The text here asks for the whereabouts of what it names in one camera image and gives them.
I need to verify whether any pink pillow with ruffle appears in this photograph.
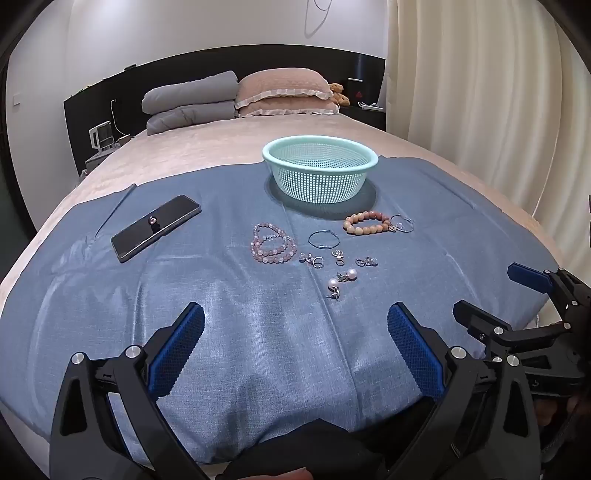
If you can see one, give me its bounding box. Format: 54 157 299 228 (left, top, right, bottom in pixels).
235 97 341 118
235 68 334 112

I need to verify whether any pink bead bracelet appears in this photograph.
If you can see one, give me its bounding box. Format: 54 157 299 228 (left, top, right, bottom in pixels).
250 222 298 264

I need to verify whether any black headboard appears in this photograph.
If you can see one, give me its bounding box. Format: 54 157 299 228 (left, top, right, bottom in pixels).
63 45 386 162

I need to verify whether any black bedside cabinet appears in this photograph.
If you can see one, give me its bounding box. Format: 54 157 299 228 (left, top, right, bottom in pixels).
339 104 386 132

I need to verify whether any grey folded quilt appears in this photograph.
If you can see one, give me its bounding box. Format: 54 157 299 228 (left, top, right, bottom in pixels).
141 71 241 136

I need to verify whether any blue cloth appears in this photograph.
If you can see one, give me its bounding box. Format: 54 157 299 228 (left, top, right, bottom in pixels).
0 157 561 467

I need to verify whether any black smartphone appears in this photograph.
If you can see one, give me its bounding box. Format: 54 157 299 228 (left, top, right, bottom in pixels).
111 194 202 264

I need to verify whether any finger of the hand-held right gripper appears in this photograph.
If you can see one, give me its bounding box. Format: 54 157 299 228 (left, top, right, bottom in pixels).
507 262 591 326
452 300 577 357

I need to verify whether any beige bed blanket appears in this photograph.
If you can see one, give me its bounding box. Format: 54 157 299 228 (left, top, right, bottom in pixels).
0 113 564 462

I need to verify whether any mint green plastic basket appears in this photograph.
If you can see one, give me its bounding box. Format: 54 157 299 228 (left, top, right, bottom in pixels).
262 135 379 204

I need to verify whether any person's dark clothing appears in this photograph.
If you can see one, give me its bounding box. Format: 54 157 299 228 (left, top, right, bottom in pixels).
217 418 389 480

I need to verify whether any white bedside device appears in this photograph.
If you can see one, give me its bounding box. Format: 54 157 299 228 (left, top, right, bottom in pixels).
89 121 115 153

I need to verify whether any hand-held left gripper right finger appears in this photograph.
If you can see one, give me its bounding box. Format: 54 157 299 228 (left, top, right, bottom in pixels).
387 302 552 480

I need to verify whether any wooden bead bracelet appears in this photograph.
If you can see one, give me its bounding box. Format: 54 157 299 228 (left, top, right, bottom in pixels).
343 210 392 235

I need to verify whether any cream curtain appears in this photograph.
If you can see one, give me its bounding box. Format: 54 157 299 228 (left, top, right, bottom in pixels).
385 0 591 324

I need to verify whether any person's right hand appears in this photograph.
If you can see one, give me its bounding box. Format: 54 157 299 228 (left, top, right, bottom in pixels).
536 397 580 432

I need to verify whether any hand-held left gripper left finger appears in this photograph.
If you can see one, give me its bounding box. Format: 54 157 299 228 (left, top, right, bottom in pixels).
50 302 211 480

